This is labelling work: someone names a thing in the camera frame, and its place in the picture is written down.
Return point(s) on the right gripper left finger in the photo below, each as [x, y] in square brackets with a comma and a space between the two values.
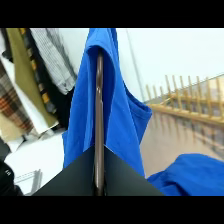
[73, 180]

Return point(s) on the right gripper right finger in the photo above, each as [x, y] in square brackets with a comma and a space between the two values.
[126, 178]

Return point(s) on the brown clothes hanger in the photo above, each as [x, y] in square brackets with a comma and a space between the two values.
[99, 126]

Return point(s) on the blue long-sleeved shirt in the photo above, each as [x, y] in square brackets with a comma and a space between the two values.
[123, 113]

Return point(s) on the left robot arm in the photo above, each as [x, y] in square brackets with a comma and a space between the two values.
[6, 178]

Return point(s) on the wooden peg rack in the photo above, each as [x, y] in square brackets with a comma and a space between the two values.
[186, 103]

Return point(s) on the brown checked garment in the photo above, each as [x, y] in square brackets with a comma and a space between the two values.
[11, 103]

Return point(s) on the black yellow striped garment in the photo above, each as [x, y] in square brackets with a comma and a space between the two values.
[41, 76]

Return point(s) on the olive garment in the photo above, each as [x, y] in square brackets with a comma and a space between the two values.
[25, 76]

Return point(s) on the grey striped shirt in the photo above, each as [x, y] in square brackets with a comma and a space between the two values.
[55, 56]

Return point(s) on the silver frame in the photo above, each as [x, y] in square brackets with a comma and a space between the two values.
[29, 180]

